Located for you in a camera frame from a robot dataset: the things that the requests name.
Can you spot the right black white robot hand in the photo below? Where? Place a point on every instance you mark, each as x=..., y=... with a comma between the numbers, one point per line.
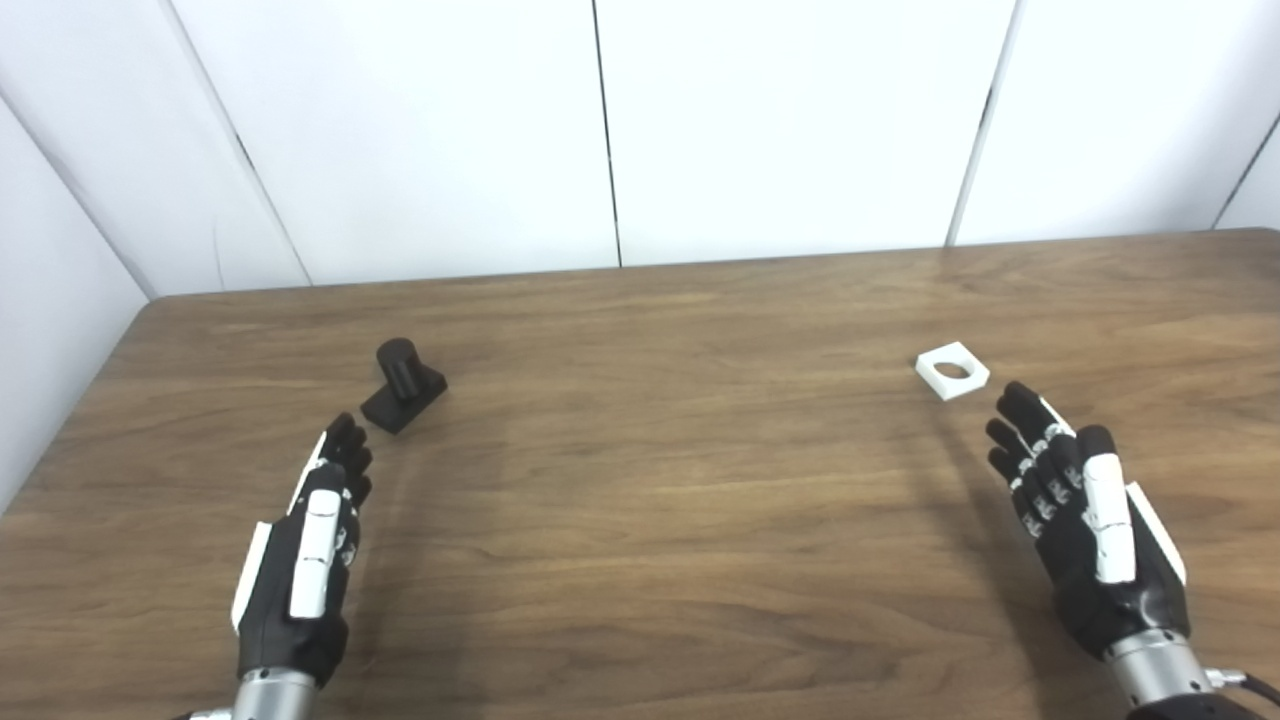
x=1075, y=575

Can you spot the white square piece with hole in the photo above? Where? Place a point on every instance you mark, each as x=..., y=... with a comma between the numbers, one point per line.
x=940, y=383

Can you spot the black peg with square base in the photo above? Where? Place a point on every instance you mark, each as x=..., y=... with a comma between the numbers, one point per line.
x=403, y=385

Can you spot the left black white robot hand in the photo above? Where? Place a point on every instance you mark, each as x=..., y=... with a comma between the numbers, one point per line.
x=270, y=600

